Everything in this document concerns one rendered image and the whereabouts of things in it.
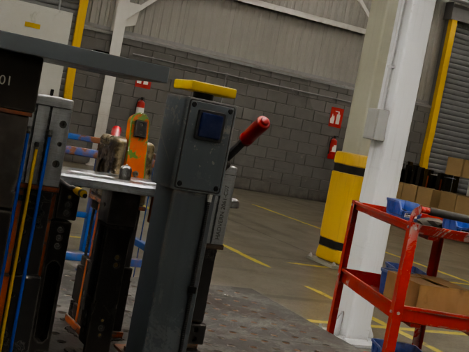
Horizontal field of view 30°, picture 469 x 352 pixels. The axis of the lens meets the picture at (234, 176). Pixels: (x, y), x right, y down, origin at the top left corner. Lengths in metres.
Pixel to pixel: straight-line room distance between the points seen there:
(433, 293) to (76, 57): 2.54
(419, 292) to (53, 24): 6.68
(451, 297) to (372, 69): 5.19
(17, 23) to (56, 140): 8.15
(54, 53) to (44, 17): 8.40
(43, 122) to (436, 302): 2.41
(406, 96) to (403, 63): 0.19
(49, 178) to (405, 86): 4.15
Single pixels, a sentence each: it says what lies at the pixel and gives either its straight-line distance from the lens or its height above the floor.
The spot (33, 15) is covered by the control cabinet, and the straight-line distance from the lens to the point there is 9.31.
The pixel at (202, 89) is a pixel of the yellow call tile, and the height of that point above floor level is 1.15.
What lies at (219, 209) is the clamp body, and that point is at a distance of 1.23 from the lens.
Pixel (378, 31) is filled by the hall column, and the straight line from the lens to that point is 8.42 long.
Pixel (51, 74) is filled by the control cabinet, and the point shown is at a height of 1.32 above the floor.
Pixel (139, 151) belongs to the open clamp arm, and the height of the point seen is 1.04.
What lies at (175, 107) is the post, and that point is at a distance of 1.05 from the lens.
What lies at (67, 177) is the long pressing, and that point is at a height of 1.00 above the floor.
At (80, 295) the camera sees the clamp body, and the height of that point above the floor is 0.76.
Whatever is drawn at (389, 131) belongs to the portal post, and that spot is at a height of 1.27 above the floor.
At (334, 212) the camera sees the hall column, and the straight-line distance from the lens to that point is 8.37.
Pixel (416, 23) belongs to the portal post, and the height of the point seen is 1.92.
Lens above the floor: 1.11
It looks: 3 degrees down
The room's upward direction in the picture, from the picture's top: 11 degrees clockwise
